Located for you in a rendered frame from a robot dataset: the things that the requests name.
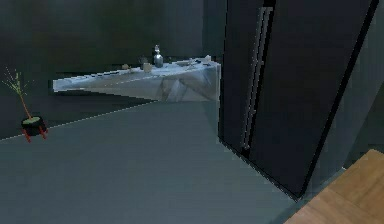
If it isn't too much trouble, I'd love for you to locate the pale marble worktop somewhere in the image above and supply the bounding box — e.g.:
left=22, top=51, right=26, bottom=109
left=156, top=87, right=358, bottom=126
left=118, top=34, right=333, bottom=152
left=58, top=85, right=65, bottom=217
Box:
left=52, top=61, right=222, bottom=103

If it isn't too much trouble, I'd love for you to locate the grey spray bottle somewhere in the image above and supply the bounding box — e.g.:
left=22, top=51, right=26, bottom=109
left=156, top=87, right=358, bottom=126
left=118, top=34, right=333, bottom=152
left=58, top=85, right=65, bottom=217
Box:
left=152, top=44, right=165, bottom=69

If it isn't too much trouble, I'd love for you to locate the grey fridge handle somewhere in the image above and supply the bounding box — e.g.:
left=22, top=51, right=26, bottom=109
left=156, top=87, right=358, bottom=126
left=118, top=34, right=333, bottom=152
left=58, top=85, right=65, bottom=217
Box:
left=242, top=6, right=274, bottom=151

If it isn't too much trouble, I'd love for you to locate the house plant in black pot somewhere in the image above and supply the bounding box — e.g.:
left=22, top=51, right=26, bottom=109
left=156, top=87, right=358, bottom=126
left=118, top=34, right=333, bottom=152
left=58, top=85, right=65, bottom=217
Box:
left=1, top=66, right=49, bottom=144

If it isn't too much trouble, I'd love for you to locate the black fridge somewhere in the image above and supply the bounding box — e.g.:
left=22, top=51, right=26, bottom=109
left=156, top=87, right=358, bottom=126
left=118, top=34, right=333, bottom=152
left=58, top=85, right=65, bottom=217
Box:
left=218, top=0, right=380, bottom=200

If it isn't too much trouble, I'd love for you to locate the pale flat dish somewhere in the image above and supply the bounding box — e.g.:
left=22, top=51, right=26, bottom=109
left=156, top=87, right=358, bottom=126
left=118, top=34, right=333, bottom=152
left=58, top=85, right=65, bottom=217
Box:
left=175, top=58, right=201, bottom=68

